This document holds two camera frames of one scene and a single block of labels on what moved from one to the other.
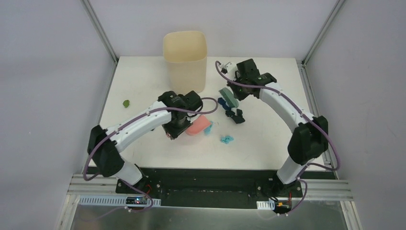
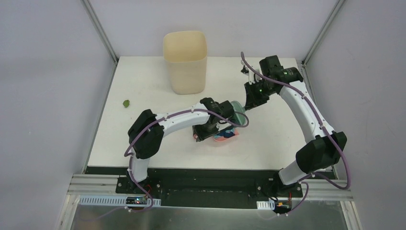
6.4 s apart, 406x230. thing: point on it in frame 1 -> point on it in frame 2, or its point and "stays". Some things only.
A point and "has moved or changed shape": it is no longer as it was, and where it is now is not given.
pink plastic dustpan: [198, 125] has moved or changed shape
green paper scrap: [126, 103] stays
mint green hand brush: [229, 97] -> [239, 117]
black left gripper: [177, 129] -> [204, 132]
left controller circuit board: [136, 200] stays
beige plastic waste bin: [185, 52] stays
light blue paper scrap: [227, 139] -> [232, 130]
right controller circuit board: [282, 206] stays
